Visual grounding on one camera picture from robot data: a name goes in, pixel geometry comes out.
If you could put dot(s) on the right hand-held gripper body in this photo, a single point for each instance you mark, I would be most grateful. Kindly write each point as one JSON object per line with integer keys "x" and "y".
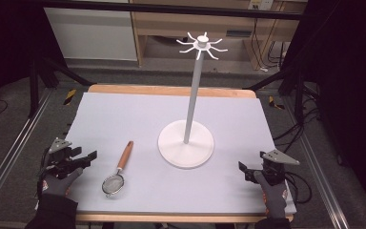
{"x": 276, "y": 167}

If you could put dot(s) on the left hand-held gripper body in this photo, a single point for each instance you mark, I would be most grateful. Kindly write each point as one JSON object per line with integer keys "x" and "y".
{"x": 60, "y": 157}

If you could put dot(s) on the white hook rack stand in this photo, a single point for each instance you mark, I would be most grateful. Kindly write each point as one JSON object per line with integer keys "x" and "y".
{"x": 186, "y": 149}

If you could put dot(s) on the person's left hand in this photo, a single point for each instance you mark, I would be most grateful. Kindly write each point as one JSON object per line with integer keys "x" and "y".
{"x": 58, "y": 186}

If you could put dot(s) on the yellow black hazard tape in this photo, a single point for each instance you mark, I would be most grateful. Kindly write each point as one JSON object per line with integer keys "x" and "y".
{"x": 70, "y": 96}
{"x": 276, "y": 104}

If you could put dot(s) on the white table mat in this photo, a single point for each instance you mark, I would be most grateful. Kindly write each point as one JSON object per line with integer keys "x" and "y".
{"x": 139, "y": 127}

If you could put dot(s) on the black metal stand leg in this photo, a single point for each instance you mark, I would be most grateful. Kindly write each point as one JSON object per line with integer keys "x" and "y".
{"x": 33, "y": 86}
{"x": 298, "y": 92}

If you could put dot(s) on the wooden table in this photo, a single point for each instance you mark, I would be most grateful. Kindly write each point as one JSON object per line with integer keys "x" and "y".
{"x": 171, "y": 90}

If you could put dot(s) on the black curtain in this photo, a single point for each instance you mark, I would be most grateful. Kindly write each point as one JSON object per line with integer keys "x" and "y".
{"x": 9, "y": 47}
{"x": 349, "y": 79}

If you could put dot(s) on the white cabinet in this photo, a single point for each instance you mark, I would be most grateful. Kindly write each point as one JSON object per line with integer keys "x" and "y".
{"x": 92, "y": 35}

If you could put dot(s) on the white power strip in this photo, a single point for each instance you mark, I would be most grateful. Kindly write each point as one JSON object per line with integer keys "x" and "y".
{"x": 260, "y": 4}

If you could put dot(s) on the wooden desk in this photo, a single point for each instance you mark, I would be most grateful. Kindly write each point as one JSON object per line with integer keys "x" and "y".
{"x": 184, "y": 24}

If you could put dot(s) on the aluminium floor rail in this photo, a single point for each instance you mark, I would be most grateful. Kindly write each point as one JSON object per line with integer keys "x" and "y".
{"x": 12, "y": 146}
{"x": 317, "y": 171}

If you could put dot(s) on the black metal frame bar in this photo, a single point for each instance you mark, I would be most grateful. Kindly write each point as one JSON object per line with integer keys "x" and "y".
{"x": 171, "y": 9}

